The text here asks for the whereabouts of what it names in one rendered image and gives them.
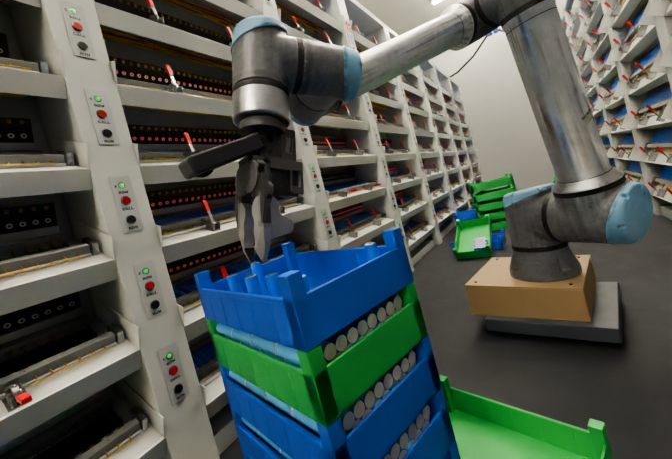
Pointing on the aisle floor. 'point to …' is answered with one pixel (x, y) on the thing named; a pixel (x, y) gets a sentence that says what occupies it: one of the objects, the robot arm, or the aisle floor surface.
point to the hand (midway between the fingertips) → (252, 252)
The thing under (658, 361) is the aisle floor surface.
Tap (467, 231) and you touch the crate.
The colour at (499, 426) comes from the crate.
